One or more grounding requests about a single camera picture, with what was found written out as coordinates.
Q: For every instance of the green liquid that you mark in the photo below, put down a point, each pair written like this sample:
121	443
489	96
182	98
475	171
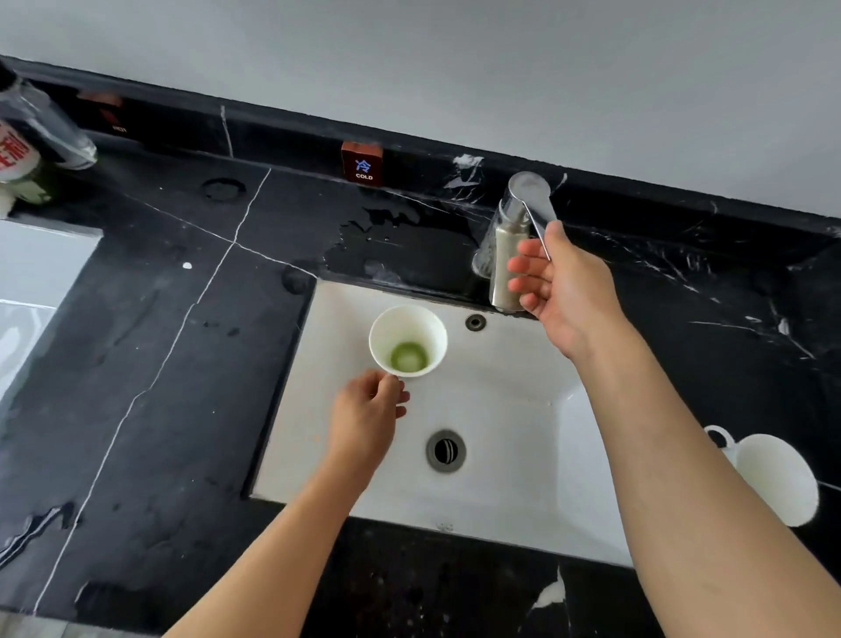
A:
408	356

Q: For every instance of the person's right middle finger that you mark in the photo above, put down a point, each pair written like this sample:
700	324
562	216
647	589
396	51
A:
527	285

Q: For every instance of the person's right thumb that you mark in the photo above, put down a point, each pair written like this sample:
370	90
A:
556	240

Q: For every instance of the white paper cup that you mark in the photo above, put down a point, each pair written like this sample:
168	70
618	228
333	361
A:
420	325

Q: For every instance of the person's left forearm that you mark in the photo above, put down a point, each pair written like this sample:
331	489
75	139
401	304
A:
276	558

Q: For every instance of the white sink basin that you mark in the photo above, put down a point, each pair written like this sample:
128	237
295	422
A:
499	407
33	282

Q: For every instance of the clear plastic bottle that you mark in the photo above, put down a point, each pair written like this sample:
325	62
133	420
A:
49	125

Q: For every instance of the metal sink drain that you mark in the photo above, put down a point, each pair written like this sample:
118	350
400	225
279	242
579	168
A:
446	451

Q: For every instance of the person's right hand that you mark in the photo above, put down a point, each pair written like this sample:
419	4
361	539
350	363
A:
578	296

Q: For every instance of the white ceramic mug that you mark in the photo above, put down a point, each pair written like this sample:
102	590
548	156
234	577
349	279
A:
778	476

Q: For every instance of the chrome faucet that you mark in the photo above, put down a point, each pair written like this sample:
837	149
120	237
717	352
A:
522	204

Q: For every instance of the bottle with red label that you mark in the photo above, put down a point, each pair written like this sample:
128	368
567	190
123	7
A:
16	164

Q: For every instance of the person's right forearm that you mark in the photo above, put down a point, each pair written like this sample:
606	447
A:
683	499

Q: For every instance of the person's left fingers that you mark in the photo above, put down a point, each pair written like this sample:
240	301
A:
393	393

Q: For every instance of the black round hole cover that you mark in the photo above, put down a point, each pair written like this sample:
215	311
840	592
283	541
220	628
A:
223	189

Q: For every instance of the person's left hand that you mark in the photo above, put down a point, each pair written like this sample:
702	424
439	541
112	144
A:
358	420

